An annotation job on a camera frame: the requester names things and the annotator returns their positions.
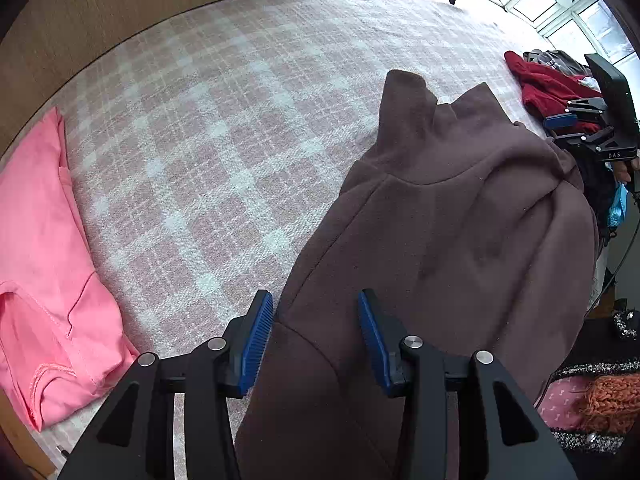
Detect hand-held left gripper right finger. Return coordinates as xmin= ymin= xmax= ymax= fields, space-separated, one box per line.
xmin=356 ymin=288 xmax=581 ymax=480

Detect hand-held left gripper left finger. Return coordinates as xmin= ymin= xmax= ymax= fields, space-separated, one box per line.
xmin=57 ymin=289 xmax=275 ymax=480

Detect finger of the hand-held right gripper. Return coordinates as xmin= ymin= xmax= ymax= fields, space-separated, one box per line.
xmin=544 ymin=97 xmax=609 ymax=131
xmin=552 ymin=129 xmax=617 ymax=154

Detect brown fleece pants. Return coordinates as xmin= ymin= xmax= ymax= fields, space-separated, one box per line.
xmin=235 ymin=69 xmax=601 ymax=480

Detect person's right hand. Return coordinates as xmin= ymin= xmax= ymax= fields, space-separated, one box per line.
xmin=613 ymin=159 xmax=640 ymax=184

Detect red garment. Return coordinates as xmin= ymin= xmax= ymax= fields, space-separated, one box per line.
xmin=504 ymin=50 xmax=608 ymax=121

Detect dark navy garment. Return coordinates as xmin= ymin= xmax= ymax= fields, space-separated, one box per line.
xmin=575 ymin=150 xmax=618 ymax=243

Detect grey garment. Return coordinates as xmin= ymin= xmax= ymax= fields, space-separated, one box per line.
xmin=523 ymin=49 xmax=593 ymax=78

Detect blue cloth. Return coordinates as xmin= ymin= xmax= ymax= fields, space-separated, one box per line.
xmin=607 ymin=182 xmax=629 ymax=228

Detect window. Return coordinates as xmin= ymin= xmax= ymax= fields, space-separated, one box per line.
xmin=500 ymin=0 xmax=640 ymax=61

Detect pink patterned cloth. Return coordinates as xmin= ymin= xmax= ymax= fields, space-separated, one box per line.
xmin=535 ymin=376 xmax=593 ymax=428

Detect black tweed jacket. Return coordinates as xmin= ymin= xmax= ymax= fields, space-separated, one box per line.
xmin=547 ymin=310 xmax=640 ymax=455

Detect pink plaid blanket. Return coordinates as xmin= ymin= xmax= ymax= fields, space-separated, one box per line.
xmin=37 ymin=0 xmax=556 ymax=461

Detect pink shirt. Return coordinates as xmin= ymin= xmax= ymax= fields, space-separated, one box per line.
xmin=0 ymin=106 xmax=141 ymax=432

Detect orange knit scarf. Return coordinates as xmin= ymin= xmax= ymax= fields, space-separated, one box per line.
xmin=580 ymin=375 xmax=640 ymax=433

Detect pine wood panel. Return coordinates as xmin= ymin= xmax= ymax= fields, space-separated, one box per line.
xmin=0 ymin=390 xmax=57 ymax=480

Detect wooden headboard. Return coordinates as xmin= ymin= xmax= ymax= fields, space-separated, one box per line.
xmin=0 ymin=0 xmax=312 ymax=161

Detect black cable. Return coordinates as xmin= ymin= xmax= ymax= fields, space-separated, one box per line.
xmin=585 ymin=192 xmax=640 ymax=311

